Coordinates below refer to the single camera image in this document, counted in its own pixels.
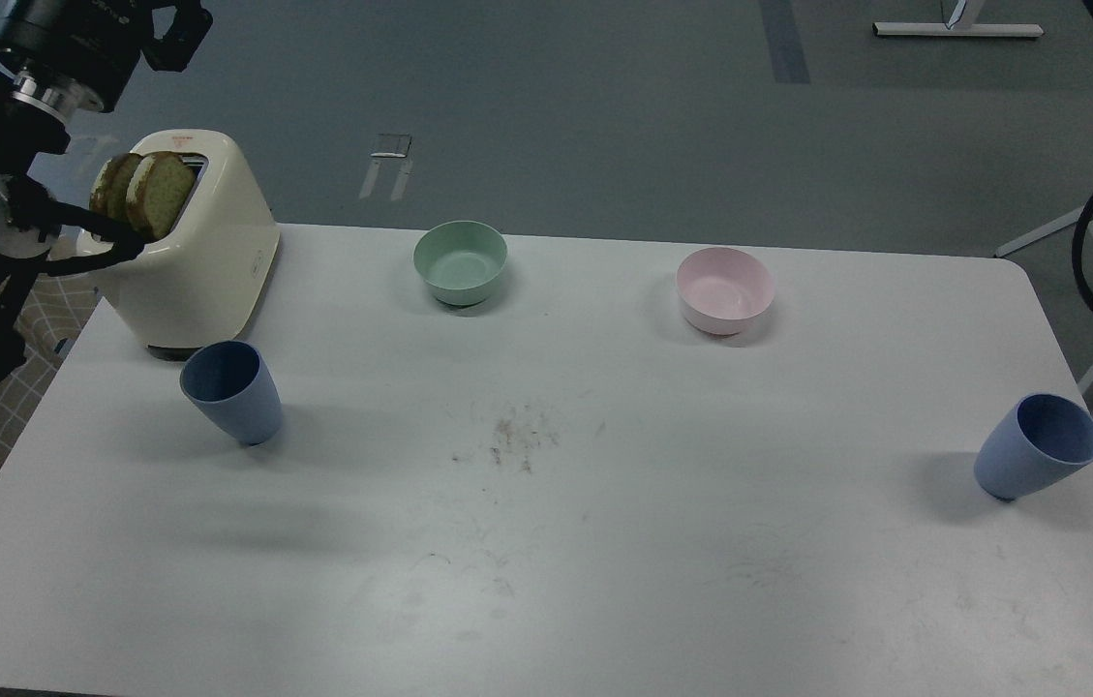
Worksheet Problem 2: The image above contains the blue cup starting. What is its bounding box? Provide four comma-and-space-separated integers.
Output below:
178, 340, 284, 446
974, 393, 1093, 501

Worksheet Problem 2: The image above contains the black robot arm image-left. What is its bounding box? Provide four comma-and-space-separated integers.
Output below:
0, 1, 213, 383

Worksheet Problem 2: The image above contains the green bowl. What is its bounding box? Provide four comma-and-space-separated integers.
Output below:
412, 221, 509, 306

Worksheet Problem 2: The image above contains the pink bowl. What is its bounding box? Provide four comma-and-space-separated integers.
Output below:
675, 247, 777, 336

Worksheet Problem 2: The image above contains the cream toaster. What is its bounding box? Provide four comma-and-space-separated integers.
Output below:
89, 129, 280, 361

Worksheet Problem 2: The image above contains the right toast slice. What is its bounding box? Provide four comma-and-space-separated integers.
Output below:
125, 151, 197, 243

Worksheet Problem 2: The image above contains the toast slice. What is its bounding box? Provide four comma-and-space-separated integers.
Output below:
89, 153, 144, 235
125, 151, 197, 243

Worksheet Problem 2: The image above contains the white stand base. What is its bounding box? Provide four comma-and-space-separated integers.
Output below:
872, 1, 1045, 42

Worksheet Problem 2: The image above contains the left toast slice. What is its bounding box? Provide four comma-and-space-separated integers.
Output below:
89, 153, 144, 235

